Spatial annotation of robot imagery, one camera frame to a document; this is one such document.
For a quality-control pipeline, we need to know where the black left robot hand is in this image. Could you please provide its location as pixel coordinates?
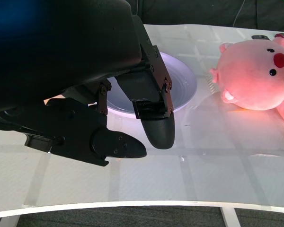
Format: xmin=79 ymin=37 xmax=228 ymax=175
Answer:
xmin=0 ymin=0 xmax=176 ymax=167

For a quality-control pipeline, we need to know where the pink plush pig doll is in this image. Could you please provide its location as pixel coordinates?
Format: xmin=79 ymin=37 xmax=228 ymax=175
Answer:
xmin=209 ymin=33 xmax=284 ymax=126

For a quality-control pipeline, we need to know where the white round plate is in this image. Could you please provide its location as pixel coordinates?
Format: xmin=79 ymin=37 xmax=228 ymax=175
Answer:
xmin=106 ymin=52 xmax=198 ymax=117

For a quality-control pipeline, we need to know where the black cloth backdrop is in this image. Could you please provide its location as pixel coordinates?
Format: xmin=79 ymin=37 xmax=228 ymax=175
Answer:
xmin=127 ymin=0 xmax=284 ymax=32

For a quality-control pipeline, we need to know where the small flat black object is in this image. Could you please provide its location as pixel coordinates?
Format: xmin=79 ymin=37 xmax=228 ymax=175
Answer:
xmin=251 ymin=34 xmax=270 ymax=41

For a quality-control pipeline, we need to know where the thin grey cable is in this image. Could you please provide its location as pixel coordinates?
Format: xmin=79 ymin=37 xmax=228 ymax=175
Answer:
xmin=232 ymin=0 xmax=245 ymax=28

